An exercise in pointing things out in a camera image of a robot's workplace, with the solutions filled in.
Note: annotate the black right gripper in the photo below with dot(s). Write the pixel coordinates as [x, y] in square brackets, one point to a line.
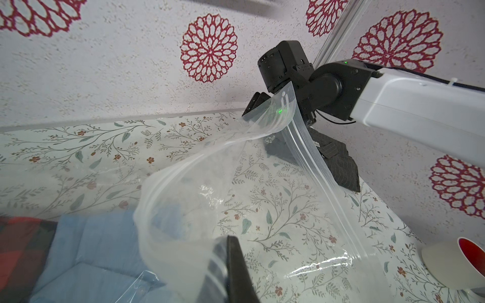
[333, 88]

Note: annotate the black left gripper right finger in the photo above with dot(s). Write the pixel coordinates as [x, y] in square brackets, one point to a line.
[239, 285]

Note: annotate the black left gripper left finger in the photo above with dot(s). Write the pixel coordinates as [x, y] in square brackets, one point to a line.
[214, 286]

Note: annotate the clear plastic vacuum bag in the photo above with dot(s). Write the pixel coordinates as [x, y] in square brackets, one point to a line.
[191, 180]

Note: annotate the light blue shirt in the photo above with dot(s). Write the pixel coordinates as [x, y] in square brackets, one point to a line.
[96, 258]

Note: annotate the red black plaid shirt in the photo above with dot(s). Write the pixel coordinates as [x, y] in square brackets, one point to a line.
[25, 245]

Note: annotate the dark grey striped shirt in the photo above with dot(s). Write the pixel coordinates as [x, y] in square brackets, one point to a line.
[341, 165]

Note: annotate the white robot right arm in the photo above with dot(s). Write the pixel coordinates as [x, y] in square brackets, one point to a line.
[442, 114]

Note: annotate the red and white mug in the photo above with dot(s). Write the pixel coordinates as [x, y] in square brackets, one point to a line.
[457, 264]

